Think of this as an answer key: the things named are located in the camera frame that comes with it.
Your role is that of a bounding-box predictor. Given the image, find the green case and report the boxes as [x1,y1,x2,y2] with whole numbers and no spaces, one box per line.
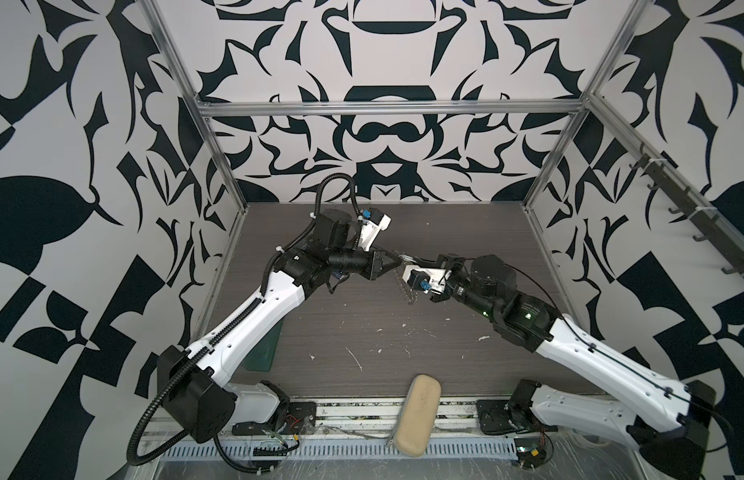
[241,321,283,372]

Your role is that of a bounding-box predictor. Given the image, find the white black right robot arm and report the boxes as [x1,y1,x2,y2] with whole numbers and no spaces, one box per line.
[402,255,723,479]

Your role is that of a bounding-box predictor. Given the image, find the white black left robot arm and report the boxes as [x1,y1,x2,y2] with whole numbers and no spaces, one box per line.
[126,173,401,466]

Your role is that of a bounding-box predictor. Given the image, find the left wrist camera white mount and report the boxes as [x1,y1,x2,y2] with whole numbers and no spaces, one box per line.
[356,208,391,251]

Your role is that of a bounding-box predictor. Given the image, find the beige oblong pouch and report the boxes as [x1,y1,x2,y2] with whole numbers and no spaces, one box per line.
[392,374,442,457]

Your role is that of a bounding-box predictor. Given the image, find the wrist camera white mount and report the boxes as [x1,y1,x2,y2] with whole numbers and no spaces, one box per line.
[356,208,391,251]
[405,264,451,295]

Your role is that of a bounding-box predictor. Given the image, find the perforated white cable tray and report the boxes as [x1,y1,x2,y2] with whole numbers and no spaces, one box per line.
[161,437,518,461]

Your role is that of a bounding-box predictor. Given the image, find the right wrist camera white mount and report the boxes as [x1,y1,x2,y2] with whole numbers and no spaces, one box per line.
[405,264,451,295]

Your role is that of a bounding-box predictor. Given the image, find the black wall hook rail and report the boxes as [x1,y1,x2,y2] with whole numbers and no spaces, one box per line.
[631,142,744,280]

